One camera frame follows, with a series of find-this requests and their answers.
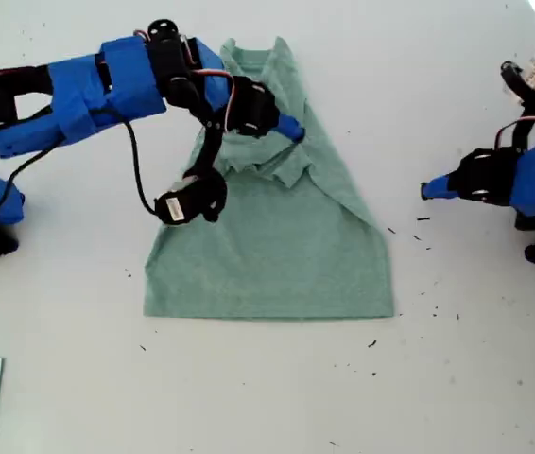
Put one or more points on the green t-shirt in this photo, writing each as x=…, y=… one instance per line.
x=272, y=265

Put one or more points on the black camera stalk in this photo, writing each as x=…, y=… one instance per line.
x=213, y=144
x=522, y=137

